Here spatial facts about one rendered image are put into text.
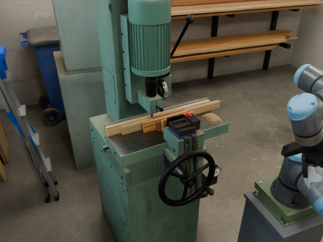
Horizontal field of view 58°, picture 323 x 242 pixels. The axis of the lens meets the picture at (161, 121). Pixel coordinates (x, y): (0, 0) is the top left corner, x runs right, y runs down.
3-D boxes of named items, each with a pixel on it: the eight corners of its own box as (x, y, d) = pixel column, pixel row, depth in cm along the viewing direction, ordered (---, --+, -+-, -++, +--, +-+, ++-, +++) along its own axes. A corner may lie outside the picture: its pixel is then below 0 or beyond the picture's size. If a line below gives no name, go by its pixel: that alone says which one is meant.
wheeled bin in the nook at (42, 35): (41, 130, 311) (19, 39, 261) (38, 108, 353) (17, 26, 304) (101, 118, 333) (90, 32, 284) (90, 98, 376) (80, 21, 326)
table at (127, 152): (130, 180, 122) (129, 169, 118) (105, 143, 145) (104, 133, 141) (241, 141, 146) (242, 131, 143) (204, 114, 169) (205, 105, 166)
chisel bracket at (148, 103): (150, 117, 138) (149, 101, 134) (137, 105, 149) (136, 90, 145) (163, 113, 141) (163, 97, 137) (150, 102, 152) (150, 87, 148)
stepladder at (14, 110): (40, 206, 221) (-31, 59, 157) (38, 185, 241) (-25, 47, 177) (62, 199, 225) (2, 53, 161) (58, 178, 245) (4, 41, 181)
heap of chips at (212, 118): (212, 124, 149) (213, 121, 148) (201, 115, 156) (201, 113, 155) (223, 121, 152) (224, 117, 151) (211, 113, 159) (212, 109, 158)
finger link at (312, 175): (320, 193, 104) (321, 168, 103) (303, 189, 108) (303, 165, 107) (323, 190, 106) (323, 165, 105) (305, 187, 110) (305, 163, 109)
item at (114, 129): (107, 137, 139) (106, 128, 136) (105, 135, 140) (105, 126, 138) (209, 108, 164) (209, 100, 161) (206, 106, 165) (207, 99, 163)
